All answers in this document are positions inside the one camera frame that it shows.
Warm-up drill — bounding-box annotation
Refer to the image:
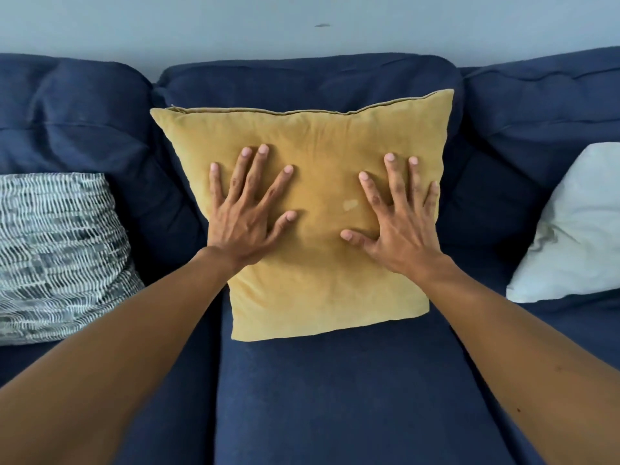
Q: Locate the person's left hand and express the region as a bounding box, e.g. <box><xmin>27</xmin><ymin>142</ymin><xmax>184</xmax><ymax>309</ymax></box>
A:
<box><xmin>205</xmin><ymin>143</ymin><xmax>299</xmax><ymax>268</ymax></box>

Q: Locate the person's right hand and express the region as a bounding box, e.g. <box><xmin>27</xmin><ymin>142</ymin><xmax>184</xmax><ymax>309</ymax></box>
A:
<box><xmin>340</xmin><ymin>152</ymin><xmax>449</xmax><ymax>286</ymax></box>

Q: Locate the mustard yellow velvet pillow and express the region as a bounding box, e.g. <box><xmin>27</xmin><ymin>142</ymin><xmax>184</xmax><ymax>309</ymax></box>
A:
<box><xmin>150</xmin><ymin>88</ymin><xmax>455</xmax><ymax>343</ymax></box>

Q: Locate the dark blue fabric sofa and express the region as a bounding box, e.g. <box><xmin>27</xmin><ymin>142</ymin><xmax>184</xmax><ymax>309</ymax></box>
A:
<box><xmin>0</xmin><ymin>45</ymin><xmax>620</xmax><ymax>465</ymax></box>

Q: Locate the black white patterned pillow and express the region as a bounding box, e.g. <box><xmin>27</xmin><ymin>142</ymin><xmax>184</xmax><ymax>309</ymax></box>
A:
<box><xmin>0</xmin><ymin>172</ymin><xmax>145</xmax><ymax>347</ymax></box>

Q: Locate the person's right forearm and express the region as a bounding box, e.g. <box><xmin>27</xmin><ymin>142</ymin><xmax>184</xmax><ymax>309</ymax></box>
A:
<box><xmin>420</xmin><ymin>258</ymin><xmax>620</xmax><ymax>465</ymax></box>

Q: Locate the person's left forearm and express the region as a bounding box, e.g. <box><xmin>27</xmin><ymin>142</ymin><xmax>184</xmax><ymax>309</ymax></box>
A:
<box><xmin>0</xmin><ymin>245</ymin><xmax>243</xmax><ymax>465</ymax></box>

